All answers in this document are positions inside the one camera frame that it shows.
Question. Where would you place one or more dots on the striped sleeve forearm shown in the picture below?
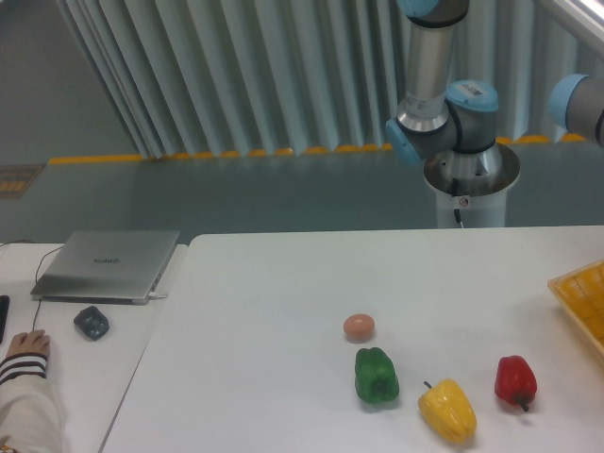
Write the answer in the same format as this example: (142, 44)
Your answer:
(30, 417)

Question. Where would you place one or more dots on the yellow plastic basket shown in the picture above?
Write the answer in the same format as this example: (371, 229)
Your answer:
(580, 294)

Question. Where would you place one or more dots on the green bell pepper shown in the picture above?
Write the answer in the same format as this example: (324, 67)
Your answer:
(376, 380)

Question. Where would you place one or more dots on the white usb plug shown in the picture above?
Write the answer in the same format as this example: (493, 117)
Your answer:
(155, 296)

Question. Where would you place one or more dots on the silver laptop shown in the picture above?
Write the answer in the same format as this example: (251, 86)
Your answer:
(107, 266)

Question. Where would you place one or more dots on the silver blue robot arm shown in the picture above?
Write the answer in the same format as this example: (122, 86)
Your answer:
(476, 69)

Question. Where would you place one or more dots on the black phone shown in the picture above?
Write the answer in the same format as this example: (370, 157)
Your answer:
(4, 307)

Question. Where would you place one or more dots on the brown egg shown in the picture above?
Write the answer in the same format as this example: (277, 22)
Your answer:
(359, 327)

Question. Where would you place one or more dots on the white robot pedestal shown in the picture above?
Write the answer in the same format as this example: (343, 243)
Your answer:
(471, 189)

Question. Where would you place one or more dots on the yellow bell pepper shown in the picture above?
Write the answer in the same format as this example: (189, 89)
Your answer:
(447, 410)

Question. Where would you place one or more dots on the person's hand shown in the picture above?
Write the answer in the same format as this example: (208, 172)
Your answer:
(33, 343)

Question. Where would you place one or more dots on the red bell pepper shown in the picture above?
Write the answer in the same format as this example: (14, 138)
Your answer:
(515, 382)

